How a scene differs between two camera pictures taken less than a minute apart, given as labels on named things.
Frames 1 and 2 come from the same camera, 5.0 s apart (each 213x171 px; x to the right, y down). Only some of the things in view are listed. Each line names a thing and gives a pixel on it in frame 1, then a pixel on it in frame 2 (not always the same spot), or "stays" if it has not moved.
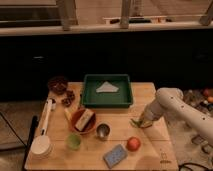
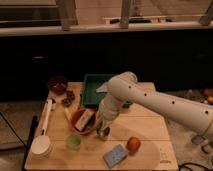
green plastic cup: x=73 y=141 stays
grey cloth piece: x=107 y=87 stays
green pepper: x=140 y=123 to x=96 y=128
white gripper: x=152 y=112 to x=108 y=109
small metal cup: x=103 y=131 stays
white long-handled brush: x=42 y=146 stays
